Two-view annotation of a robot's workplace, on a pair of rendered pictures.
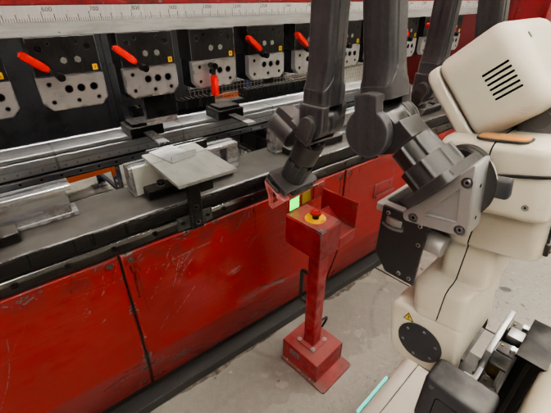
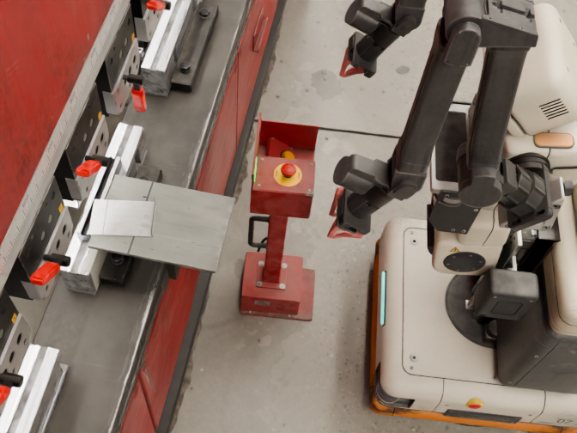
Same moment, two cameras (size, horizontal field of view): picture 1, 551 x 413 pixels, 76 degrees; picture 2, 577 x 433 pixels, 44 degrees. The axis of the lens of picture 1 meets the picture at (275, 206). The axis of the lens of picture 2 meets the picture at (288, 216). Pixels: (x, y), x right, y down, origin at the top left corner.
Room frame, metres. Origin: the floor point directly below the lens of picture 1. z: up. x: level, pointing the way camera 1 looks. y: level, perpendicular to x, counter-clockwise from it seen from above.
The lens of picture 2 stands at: (0.27, 0.65, 2.29)
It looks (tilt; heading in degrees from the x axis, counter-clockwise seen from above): 58 degrees down; 312
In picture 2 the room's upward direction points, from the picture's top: 8 degrees clockwise
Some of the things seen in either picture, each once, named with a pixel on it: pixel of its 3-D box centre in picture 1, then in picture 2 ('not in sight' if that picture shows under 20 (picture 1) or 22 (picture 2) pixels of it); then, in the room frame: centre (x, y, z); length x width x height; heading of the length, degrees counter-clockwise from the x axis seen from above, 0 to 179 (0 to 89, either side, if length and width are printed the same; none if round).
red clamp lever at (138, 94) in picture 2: (213, 79); (135, 93); (1.13, 0.19, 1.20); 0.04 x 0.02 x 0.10; 38
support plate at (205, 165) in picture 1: (187, 162); (163, 222); (0.96, 0.26, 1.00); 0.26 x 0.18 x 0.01; 38
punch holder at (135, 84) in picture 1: (144, 62); (67, 140); (1.06, 0.37, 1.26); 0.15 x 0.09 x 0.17; 128
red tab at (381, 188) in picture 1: (384, 188); (260, 28); (1.59, -0.55, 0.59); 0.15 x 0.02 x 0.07; 128
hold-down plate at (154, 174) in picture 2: (190, 180); (132, 223); (1.06, 0.28, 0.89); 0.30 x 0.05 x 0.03; 128
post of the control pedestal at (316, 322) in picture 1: (315, 294); (276, 234); (1.04, -0.16, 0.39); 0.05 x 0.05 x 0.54; 44
